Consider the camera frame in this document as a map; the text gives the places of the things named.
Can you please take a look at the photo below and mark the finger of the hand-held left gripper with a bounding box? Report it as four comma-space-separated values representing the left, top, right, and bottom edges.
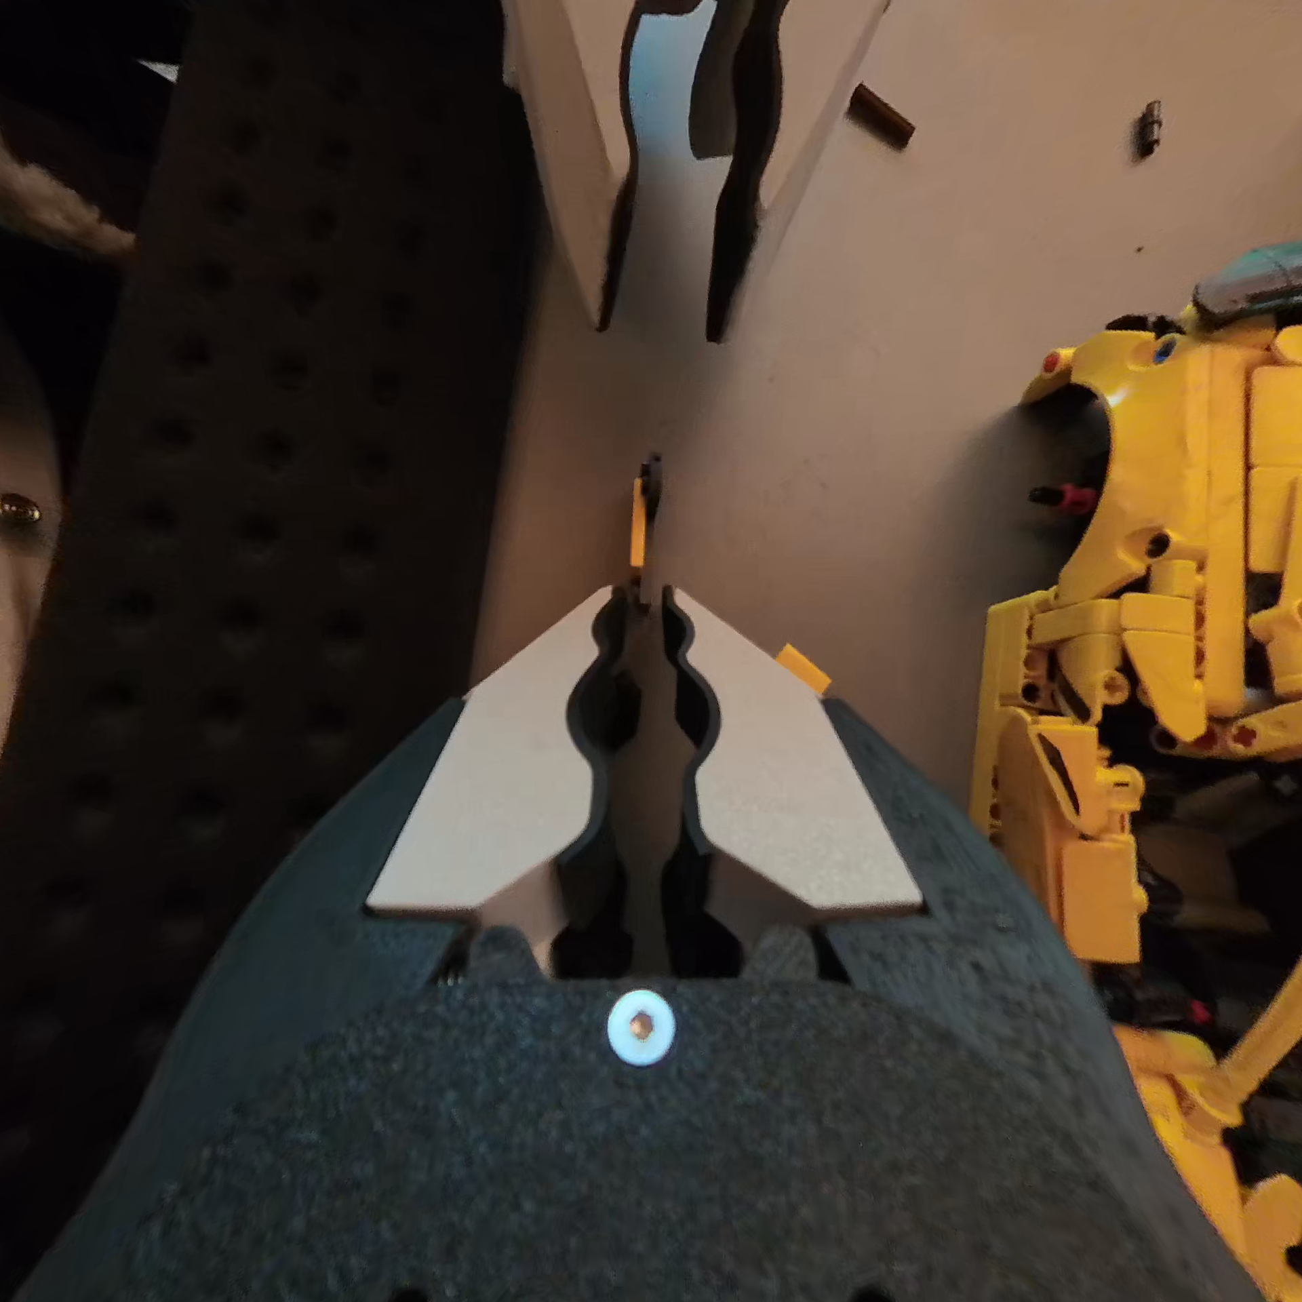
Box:
504, 0, 653, 331
692, 0, 893, 344

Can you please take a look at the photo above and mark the small yellow black brick assembly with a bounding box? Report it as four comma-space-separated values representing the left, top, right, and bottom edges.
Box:
639, 451, 666, 612

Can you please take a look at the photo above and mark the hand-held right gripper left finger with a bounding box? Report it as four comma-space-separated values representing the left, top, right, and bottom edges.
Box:
368, 584, 635, 931

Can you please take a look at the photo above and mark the grey desk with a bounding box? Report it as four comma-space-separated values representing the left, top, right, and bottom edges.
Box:
474, 0, 1302, 1302

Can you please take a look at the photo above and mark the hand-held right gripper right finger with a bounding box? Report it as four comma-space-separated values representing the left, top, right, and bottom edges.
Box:
659, 589, 926, 931

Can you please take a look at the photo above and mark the long black pin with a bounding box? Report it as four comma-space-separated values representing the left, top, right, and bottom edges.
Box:
851, 87, 913, 147

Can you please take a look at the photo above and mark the yellow toy brick car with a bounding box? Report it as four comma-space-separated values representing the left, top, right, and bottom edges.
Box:
971, 240, 1302, 1302

